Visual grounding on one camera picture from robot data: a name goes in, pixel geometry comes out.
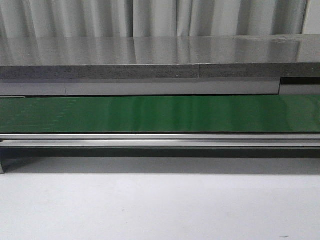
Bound grey cabinet panels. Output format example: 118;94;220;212
0;77;320;97

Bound green conveyor belt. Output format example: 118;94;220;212
0;95;320;134

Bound grey stone countertop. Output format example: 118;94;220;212
0;34;320;80

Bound white curtain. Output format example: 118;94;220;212
0;0;320;38

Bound aluminium conveyor frame rail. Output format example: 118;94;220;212
0;133;320;175

